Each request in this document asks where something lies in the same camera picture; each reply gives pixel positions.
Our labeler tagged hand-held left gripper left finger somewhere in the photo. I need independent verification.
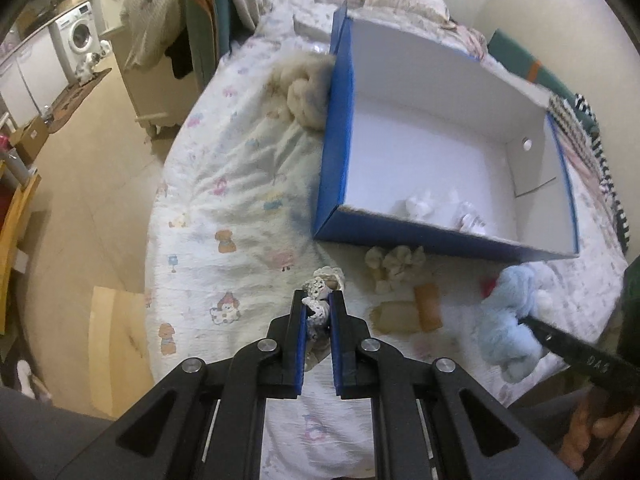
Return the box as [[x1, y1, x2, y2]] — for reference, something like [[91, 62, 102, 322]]
[[65, 289, 308, 480]]

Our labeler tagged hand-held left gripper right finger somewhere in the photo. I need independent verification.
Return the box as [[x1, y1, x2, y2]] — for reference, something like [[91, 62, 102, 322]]
[[330, 290, 577, 480]]

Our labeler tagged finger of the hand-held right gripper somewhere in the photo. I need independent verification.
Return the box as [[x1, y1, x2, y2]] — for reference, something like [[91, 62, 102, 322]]
[[519, 312, 623, 386]]

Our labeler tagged small spotted plush toy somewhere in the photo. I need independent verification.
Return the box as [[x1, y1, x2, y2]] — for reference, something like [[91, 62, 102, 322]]
[[299, 266, 347, 373]]

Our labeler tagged light blue plush toy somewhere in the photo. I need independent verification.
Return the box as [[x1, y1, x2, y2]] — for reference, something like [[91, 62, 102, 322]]
[[475, 262, 556, 385]]

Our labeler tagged blue cardboard box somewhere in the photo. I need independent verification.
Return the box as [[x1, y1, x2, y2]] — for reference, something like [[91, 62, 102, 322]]
[[311, 0, 581, 263]]

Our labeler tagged tan soft block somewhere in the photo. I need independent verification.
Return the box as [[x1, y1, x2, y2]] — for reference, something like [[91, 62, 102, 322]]
[[372, 301, 422, 335]]

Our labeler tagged orange soft block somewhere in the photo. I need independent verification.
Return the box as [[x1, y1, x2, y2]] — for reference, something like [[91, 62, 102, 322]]
[[413, 282, 444, 332]]

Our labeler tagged person's right hand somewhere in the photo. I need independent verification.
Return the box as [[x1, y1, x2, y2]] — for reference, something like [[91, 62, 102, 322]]
[[559, 400, 640, 472]]

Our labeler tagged cream ruffled plush toy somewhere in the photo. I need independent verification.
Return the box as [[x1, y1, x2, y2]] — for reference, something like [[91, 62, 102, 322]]
[[364, 245, 427, 295]]

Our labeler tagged printed white bedsheet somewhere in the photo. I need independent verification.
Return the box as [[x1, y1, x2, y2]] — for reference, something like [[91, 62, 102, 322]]
[[142, 0, 631, 480]]

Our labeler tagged small white plush toy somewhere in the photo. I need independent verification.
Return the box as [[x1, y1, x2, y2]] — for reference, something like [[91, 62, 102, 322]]
[[402, 190, 437, 221], [450, 201, 488, 235]]

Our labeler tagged black white striped cloth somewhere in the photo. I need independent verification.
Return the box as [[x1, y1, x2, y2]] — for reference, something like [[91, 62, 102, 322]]
[[547, 91, 632, 253]]

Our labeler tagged beige fluffy plush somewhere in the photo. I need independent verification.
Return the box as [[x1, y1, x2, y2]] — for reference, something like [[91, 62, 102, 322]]
[[267, 52, 336, 133]]

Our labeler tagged green orange blanket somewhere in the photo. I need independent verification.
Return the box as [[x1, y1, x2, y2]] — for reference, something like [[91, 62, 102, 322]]
[[487, 27, 598, 126]]

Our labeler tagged white wooden cabinet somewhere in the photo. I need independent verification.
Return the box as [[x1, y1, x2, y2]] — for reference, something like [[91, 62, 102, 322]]
[[109, 25, 203, 138]]

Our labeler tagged wooden chair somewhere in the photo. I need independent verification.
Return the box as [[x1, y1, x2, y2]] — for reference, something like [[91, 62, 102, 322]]
[[0, 160, 43, 336]]

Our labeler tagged brown floor rug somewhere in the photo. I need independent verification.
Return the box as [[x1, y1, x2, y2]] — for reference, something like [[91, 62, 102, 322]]
[[40, 67, 113, 135]]

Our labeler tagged green cloth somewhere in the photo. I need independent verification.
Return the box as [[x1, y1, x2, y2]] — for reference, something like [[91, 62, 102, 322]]
[[182, 0, 236, 92]]

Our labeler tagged brown cardboard box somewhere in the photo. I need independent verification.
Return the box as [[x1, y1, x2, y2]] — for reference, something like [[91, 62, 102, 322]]
[[10, 116, 51, 165]]

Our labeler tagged beige knitted blanket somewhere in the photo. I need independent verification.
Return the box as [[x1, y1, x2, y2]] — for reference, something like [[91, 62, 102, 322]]
[[120, 0, 273, 73]]

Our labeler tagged white washing machine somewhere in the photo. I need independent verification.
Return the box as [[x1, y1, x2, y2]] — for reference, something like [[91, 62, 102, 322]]
[[49, 1, 103, 83]]

